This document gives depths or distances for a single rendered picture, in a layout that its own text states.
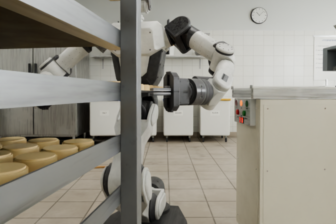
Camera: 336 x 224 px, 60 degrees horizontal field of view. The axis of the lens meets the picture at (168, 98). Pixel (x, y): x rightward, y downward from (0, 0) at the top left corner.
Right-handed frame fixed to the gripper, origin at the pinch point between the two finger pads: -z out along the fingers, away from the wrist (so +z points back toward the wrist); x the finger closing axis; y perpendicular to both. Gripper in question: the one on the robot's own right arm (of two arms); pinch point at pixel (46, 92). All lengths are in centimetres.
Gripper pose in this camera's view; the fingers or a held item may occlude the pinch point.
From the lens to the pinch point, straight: 109.1
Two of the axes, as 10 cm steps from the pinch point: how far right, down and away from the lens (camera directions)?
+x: 0.0, -10.0, -0.1
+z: -5.8, -0.1, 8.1
